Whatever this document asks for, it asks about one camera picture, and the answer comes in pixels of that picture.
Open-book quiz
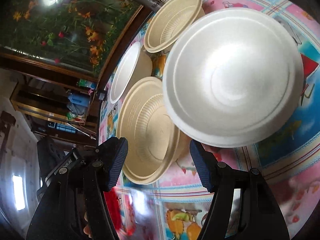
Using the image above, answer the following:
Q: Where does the printed fruit tablecloth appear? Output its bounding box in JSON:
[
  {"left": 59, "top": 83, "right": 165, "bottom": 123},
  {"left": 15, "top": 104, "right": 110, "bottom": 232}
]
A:
[{"left": 98, "top": 0, "right": 320, "bottom": 240}]

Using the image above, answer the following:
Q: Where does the blue plastic jug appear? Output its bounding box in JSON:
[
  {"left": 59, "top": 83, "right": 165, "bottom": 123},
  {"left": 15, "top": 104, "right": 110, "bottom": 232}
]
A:
[{"left": 69, "top": 94, "right": 91, "bottom": 109}]

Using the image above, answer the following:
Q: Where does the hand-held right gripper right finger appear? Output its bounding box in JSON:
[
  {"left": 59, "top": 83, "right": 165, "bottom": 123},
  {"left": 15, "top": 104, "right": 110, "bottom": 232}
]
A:
[{"left": 189, "top": 141, "right": 290, "bottom": 240}]

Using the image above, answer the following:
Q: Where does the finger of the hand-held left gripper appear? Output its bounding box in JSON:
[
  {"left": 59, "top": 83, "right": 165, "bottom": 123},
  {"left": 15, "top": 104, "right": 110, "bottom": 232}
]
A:
[{"left": 74, "top": 137, "right": 123, "bottom": 165}]

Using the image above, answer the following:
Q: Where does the aquarium with artificial flowers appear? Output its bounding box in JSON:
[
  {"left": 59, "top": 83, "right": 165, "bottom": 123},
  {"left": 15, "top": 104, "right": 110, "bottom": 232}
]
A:
[{"left": 0, "top": 0, "right": 152, "bottom": 82}]

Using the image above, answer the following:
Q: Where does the wooden shelf cabinet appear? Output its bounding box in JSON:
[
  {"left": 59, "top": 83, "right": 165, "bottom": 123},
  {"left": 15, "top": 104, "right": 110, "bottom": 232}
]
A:
[{"left": 9, "top": 74, "right": 102, "bottom": 147}]

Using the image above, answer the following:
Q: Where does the beige plastic bowl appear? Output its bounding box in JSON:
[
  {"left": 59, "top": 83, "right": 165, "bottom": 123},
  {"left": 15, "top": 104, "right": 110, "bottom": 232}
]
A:
[
  {"left": 143, "top": 0, "right": 203, "bottom": 53},
  {"left": 116, "top": 76, "right": 181, "bottom": 185}
]

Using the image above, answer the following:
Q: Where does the person's left hand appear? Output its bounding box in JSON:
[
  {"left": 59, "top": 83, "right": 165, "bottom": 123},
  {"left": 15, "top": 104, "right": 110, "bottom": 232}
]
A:
[{"left": 83, "top": 212, "right": 91, "bottom": 240}]

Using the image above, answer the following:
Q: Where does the white foam plate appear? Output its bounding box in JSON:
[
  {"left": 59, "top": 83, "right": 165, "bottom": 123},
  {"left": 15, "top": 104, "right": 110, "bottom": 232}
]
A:
[
  {"left": 162, "top": 7, "right": 304, "bottom": 148},
  {"left": 109, "top": 41, "right": 142, "bottom": 104}
]

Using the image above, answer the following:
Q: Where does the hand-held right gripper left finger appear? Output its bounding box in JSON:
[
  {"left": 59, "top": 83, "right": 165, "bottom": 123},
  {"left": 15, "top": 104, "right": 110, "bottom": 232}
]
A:
[{"left": 26, "top": 137, "right": 129, "bottom": 240}]

